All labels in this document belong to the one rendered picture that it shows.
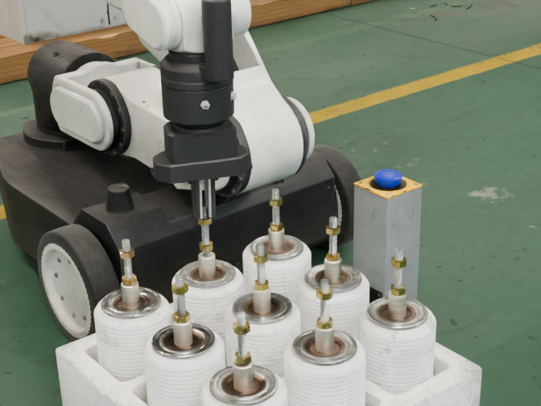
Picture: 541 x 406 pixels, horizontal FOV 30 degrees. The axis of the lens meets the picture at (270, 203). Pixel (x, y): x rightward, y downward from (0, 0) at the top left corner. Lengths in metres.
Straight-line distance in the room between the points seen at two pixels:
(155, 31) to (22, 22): 2.01
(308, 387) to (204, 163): 0.30
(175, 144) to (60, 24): 2.03
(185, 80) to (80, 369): 0.39
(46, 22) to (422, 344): 2.20
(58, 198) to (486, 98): 1.40
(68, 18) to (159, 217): 1.68
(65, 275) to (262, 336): 0.53
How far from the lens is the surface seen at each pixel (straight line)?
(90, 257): 1.58
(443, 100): 2.81
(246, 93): 1.58
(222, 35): 1.17
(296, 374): 1.17
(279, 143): 1.56
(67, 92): 1.91
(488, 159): 2.42
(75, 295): 1.66
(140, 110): 1.78
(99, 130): 1.83
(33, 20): 3.20
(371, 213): 1.45
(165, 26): 1.17
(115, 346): 1.28
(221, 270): 1.35
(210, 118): 1.22
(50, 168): 1.96
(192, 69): 1.20
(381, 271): 1.47
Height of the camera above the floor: 0.89
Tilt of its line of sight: 24 degrees down
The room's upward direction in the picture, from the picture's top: 1 degrees counter-clockwise
